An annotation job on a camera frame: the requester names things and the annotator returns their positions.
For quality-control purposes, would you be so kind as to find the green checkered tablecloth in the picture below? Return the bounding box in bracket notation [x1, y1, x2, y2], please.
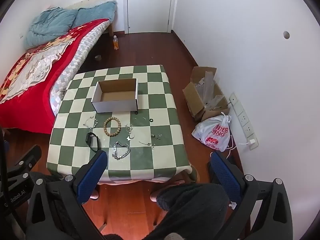
[46, 65, 193, 184]

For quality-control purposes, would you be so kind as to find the pale patterned bed sheet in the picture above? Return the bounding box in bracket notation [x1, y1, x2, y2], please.
[50, 21, 110, 117]

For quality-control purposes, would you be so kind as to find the silver charm bracelet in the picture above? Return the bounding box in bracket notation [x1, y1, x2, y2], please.
[83, 116, 98, 128]

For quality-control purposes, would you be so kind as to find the white wall outlet panel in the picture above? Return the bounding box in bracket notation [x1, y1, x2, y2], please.
[229, 92, 259, 150]

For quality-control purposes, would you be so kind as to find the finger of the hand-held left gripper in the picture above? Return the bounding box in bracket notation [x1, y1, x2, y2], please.
[7, 145, 42, 174]

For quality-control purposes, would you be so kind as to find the white red printed plastic bag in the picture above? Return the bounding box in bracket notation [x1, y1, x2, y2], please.
[192, 112, 232, 152]

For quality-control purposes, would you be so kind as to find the person's right leg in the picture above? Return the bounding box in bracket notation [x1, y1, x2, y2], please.
[145, 183, 242, 240]

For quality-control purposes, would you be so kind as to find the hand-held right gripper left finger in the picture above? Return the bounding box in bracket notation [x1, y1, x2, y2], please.
[25, 150, 108, 240]

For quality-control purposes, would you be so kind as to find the bed with red blanket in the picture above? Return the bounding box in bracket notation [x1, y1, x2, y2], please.
[0, 19, 110, 134]

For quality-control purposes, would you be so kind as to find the clear plastic wrap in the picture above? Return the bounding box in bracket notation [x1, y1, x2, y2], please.
[195, 71, 229, 110]

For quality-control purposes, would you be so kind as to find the blue quilt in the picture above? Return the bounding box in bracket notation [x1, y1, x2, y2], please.
[24, 1, 118, 48]

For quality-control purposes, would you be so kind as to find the black smart band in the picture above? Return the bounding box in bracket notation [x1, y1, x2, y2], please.
[86, 132, 102, 152]

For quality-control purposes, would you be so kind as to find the silver butterfly necklace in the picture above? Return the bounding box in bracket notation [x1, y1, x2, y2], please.
[124, 123, 137, 141]

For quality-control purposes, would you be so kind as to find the white cardboard box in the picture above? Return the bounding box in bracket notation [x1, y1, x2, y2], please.
[91, 78, 139, 113]

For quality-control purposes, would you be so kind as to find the wooden bead bracelet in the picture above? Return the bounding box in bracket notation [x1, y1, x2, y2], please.
[104, 117, 121, 137]

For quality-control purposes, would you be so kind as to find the white charging cable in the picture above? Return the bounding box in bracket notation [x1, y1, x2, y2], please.
[210, 135, 248, 158]

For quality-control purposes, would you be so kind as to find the thick silver chain bracelet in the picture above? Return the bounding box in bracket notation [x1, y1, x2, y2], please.
[112, 141, 131, 160]

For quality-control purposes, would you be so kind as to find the brown cardboard box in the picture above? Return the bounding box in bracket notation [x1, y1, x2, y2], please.
[182, 66, 232, 122]

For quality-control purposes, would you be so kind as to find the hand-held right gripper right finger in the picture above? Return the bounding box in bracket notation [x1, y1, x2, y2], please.
[207, 151, 293, 240]

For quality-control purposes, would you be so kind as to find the white door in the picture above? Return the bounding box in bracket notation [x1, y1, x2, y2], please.
[124, 0, 175, 34]

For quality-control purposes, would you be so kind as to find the cream mattress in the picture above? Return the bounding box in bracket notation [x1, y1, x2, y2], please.
[64, 0, 117, 9]

